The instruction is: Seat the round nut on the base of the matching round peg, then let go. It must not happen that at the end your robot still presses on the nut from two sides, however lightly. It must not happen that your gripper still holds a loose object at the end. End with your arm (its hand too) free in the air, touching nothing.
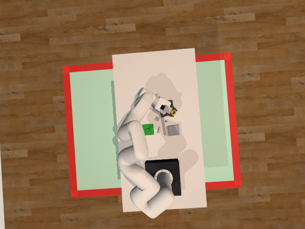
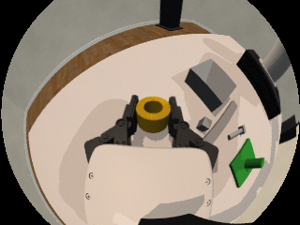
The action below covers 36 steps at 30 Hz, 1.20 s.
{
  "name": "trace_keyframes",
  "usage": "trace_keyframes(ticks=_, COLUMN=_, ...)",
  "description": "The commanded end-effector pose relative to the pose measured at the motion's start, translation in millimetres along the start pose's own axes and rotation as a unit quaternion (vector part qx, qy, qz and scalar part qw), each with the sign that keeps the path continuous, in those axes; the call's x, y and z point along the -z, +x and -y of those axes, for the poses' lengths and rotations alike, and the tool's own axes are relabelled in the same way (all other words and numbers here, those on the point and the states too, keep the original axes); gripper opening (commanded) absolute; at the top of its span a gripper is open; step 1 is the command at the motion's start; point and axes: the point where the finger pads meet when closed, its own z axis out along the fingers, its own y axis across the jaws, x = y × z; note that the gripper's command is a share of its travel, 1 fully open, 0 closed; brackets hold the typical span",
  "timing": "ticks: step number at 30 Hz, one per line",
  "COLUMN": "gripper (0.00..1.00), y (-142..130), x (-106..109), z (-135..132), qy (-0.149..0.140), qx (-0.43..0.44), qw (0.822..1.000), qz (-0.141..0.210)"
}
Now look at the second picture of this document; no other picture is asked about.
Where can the brass round nut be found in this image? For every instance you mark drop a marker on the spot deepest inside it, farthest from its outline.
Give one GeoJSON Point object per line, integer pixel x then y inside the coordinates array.
{"type": "Point", "coordinates": [153, 114]}

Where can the green round peg on flat base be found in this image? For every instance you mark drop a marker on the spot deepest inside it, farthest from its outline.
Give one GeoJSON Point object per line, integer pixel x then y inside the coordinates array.
{"type": "Point", "coordinates": [243, 163]}

